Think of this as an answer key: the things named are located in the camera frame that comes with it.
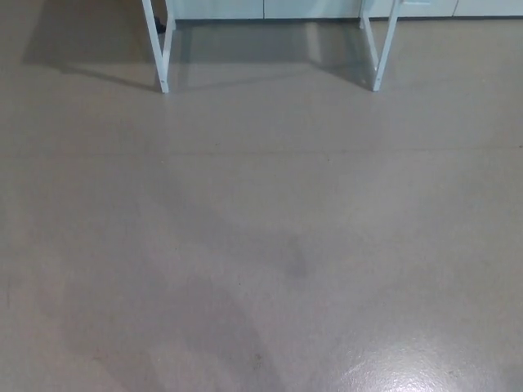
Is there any white metal table leg frame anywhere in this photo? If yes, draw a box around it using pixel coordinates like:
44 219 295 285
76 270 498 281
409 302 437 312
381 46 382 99
141 0 178 93
359 0 400 92

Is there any white cabinet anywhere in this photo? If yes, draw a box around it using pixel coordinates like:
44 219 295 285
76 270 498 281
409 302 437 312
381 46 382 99
164 0 523 21

